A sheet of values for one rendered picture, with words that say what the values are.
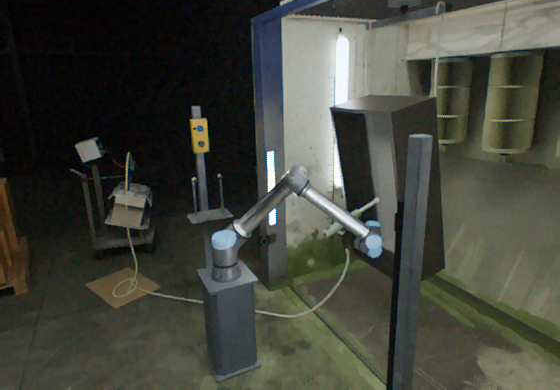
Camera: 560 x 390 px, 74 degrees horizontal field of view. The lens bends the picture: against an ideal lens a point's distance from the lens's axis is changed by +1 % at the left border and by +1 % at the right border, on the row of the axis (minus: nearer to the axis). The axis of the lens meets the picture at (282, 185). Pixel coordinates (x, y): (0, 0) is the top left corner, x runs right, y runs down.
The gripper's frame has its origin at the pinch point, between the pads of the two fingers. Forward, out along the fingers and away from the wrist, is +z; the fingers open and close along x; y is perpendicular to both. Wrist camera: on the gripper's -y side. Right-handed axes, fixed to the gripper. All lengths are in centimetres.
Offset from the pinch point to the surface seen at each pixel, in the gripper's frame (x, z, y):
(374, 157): 61, 22, -18
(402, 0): 87, -10, -119
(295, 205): 5, 73, 10
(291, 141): 24, 75, -43
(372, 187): 51, 22, 4
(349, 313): -14, 6, 79
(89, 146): -117, 246, -85
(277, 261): -32, 72, 48
